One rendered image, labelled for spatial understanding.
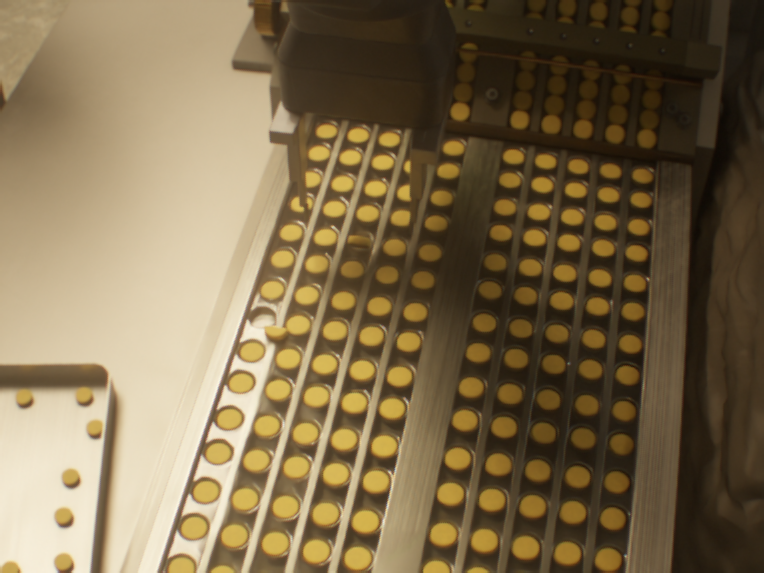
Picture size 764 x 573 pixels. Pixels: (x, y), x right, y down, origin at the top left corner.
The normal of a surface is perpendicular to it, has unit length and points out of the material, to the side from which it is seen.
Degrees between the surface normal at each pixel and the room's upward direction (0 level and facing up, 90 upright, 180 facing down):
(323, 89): 90
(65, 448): 0
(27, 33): 0
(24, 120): 0
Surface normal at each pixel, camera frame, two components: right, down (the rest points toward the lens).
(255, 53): 0.01, -0.65
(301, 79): -0.18, 0.74
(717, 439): -0.79, -0.44
